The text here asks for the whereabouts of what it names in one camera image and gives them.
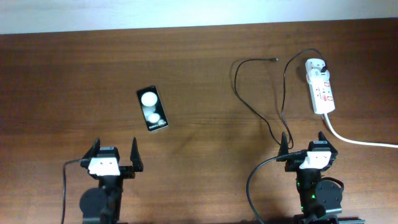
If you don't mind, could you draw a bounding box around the white power strip cord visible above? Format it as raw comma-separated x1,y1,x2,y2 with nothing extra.
322,113,398,149

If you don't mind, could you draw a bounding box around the white charger adapter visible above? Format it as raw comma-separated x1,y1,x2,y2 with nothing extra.
306,68,330,85

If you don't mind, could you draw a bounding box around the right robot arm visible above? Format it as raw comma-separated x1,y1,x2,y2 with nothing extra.
277,132,366,224

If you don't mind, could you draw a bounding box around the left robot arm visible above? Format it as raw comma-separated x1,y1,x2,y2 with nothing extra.
79,138,144,224

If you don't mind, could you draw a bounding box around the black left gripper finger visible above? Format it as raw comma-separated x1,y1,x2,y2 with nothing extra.
81,138,100,159
130,138,144,172

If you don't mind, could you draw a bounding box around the white power strip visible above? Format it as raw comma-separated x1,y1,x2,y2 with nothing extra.
305,58,335,114

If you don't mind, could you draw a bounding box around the black right camera cable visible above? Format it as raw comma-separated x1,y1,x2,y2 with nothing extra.
246,151,307,224

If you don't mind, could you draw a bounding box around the black USB charging cable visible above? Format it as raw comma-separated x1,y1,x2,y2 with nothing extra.
233,48,329,150

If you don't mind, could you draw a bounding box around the black smartphone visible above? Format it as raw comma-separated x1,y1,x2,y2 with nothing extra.
136,85,169,132

